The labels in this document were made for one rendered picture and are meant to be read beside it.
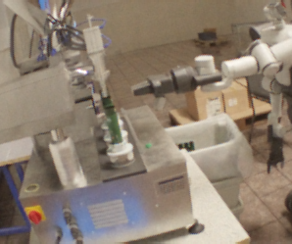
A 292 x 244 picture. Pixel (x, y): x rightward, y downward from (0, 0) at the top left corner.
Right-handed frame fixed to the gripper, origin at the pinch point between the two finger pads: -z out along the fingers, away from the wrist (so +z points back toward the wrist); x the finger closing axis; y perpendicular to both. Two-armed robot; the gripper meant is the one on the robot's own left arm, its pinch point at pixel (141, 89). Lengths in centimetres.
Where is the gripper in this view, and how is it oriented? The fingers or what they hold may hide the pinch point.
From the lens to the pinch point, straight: 115.3
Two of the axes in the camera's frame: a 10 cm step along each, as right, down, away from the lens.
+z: 9.7, -2.4, 0.8
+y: 2.1, 9.2, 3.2
